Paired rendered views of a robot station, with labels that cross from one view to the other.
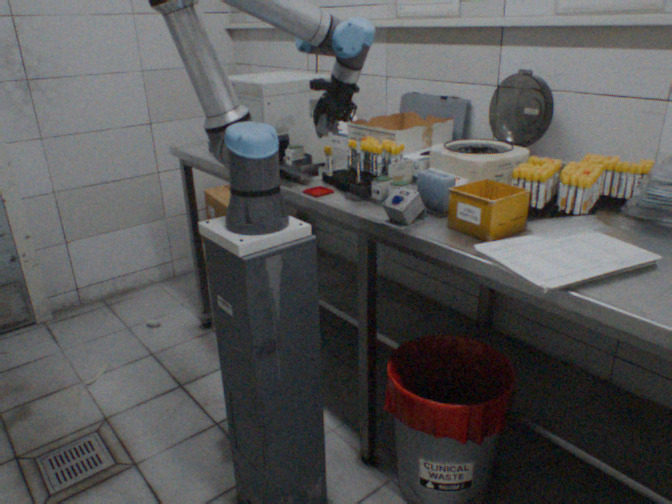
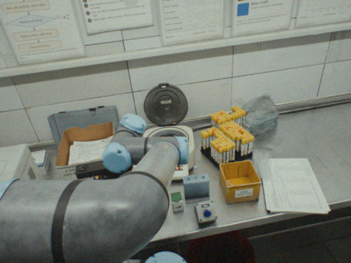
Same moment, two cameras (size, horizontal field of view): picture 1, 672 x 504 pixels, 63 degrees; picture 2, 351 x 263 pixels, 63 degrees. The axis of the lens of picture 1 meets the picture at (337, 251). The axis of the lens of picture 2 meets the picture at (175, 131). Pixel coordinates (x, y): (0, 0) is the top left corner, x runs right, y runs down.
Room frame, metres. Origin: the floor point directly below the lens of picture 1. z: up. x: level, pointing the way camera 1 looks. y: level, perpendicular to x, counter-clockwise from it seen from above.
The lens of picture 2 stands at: (1.00, 0.47, 1.77)
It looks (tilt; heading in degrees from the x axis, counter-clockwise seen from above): 35 degrees down; 301
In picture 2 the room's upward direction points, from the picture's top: 5 degrees counter-clockwise
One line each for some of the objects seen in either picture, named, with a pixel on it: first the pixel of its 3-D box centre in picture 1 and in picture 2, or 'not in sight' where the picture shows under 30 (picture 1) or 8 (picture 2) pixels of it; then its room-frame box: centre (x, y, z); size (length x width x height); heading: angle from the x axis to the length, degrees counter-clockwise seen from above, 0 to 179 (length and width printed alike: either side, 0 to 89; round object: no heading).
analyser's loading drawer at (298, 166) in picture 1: (291, 163); not in sight; (1.74, 0.14, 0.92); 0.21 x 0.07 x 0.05; 39
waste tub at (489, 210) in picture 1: (487, 209); (238, 181); (1.22, -0.36, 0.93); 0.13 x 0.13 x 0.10; 35
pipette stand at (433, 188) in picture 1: (435, 192); (196, 187); (1.37, -0.26, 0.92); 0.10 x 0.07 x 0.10; 33
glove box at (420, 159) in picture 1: (436, 159); not in sight; (1.74, -0.33, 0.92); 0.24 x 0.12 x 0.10; 129
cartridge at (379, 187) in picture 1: (382, 189); not in sight; (1.46, -0.13, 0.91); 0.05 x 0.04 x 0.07; 129
